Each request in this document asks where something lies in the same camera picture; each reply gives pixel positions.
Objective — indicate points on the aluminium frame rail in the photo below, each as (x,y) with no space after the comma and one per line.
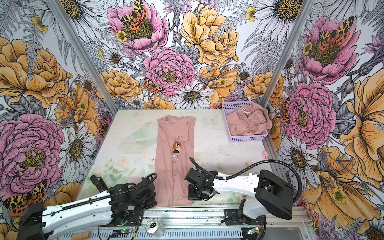
(209,215)

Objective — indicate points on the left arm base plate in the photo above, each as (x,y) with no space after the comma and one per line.
(135,216)

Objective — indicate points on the pink printed t-shirt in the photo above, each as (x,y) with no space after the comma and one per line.
(175,146)

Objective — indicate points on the silver drink can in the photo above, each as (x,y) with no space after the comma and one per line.
(155,228)

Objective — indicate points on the black handheld device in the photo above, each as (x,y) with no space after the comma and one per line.
(99,183)

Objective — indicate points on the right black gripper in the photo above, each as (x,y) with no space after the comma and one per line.
(191,196)

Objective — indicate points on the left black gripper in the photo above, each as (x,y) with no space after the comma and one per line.
(150,203)

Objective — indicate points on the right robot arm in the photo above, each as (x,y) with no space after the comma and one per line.
(265,194)

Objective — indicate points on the lavender plastic laundry basket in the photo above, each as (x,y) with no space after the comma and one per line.
(229,107)

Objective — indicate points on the small pink pig toy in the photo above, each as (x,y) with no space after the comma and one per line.
(265,155)

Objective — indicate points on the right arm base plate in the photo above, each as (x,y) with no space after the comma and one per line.
(233,217)

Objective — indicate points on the wooden block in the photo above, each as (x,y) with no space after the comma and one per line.
(82,236)

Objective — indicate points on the white perforated cable duct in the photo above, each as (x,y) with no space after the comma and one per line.
(169,234)

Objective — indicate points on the pink garment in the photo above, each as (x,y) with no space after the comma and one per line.
(249,121)

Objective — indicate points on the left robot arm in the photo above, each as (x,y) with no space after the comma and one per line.
(110,207)

